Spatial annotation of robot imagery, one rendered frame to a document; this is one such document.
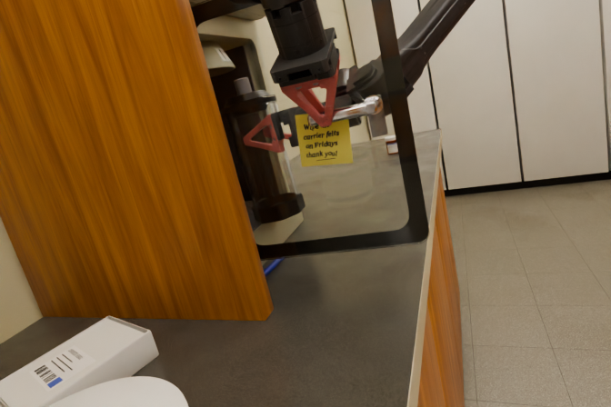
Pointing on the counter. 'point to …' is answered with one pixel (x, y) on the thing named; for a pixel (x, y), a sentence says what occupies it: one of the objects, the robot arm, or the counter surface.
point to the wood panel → (117, 143)
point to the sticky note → (324, 143)
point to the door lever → (373, 104)
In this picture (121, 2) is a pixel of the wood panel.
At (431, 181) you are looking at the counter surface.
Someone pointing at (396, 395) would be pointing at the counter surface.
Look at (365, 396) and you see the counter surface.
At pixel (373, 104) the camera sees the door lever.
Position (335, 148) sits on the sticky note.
